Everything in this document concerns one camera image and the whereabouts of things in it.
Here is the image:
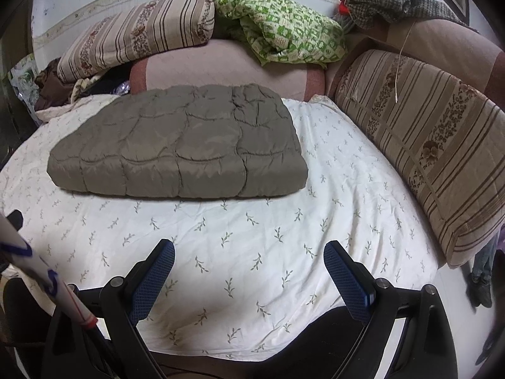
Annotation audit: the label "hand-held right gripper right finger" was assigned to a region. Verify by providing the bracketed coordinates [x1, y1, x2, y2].
[324, 240, 458, 379]

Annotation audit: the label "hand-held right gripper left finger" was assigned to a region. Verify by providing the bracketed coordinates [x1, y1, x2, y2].
[41, 239, 176, 379]

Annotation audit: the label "grey-brown padded jacket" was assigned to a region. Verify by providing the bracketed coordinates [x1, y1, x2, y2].
[46, 83, 309, 200]

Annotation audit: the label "dark clothes pile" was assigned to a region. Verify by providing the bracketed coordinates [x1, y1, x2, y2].
[35, 61, 132, 105]

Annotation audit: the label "white leaf-print bed sheet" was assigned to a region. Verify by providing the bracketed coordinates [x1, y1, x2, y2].
[0, 95, 440, 362]

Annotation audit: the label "blue jeans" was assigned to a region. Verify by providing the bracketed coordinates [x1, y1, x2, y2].
[467, 225, 502, 309]

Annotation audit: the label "striped floral pillow right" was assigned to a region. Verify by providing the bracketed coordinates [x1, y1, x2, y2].
[332, 49, 505, 270]

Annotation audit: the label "striped floral pillow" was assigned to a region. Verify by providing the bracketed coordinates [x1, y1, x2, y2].
[56, 0, 216, 84]
[332, 49, 505, 270]

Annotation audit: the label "pink bolster cushion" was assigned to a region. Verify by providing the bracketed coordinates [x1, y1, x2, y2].
[129, 33, 329, 102]

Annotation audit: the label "printed plastic bag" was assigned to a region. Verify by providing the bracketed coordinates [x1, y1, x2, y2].
[11, 53, 45, 105]

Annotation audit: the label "striped floral pillow left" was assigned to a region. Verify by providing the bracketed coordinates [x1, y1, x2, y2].
[56, 0, 216, 84]

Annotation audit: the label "brown pink cushion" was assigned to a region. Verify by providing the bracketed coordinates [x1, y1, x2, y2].
[327, 16, 505, 107]

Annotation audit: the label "green patterned quilt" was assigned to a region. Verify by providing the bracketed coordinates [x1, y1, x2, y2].
[210, 0, 348, 69]

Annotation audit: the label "houndstooth garment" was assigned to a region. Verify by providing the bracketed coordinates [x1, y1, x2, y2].
[345, 0, 480, 32]

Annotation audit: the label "white cable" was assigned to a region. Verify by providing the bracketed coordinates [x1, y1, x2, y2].
[394, 20, 416, 104]

